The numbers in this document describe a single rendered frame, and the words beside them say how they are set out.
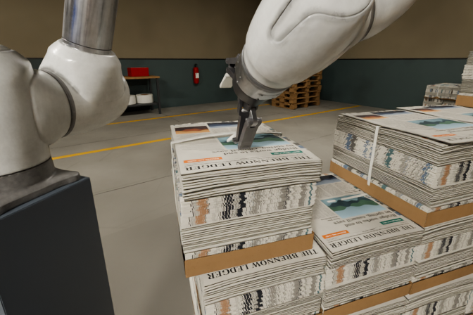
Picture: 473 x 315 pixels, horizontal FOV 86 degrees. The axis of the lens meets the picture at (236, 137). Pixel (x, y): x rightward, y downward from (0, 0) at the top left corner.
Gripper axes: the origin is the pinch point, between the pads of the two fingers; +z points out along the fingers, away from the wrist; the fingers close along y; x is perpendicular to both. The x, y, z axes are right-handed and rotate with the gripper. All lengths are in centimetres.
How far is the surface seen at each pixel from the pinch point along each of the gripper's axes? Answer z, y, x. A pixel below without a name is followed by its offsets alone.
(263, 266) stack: -1.9, 34.9, 2.2
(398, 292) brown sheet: 7, 53, 43
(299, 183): -9.2, 18.6, 9.9
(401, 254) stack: 2, 41, 42
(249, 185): -9.8, 17.4, -0.9
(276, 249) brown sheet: -2.6, 31.8, 5.3
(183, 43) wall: 592, -365, 63
